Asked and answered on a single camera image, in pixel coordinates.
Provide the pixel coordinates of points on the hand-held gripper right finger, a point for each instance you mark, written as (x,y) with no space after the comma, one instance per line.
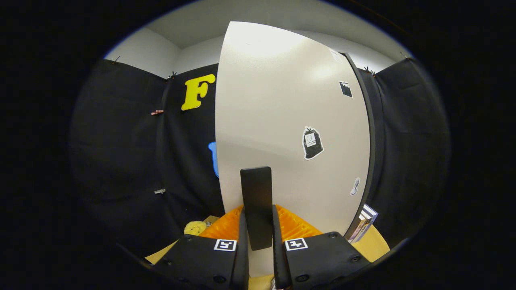
(278,262)

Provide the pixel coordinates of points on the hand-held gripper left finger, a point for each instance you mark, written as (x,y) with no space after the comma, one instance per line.
(243,257)

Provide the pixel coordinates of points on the dark grey shoe cabinet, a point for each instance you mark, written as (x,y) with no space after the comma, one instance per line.
(372,141)

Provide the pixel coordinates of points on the beige shoe cabinet door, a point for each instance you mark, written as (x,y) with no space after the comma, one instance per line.
(266,100)

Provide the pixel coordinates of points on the yellow plush toy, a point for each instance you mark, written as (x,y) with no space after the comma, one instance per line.
(195,228)

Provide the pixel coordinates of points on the small white box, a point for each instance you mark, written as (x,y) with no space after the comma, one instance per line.
(365,219)

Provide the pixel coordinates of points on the white clothespin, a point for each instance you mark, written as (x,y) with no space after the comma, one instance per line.
(160,191)

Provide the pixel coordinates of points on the black backdrop cloth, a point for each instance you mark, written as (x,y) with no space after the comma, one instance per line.
(121,161)

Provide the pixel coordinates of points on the pink clothespin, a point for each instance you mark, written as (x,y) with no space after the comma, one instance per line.
(157,112)

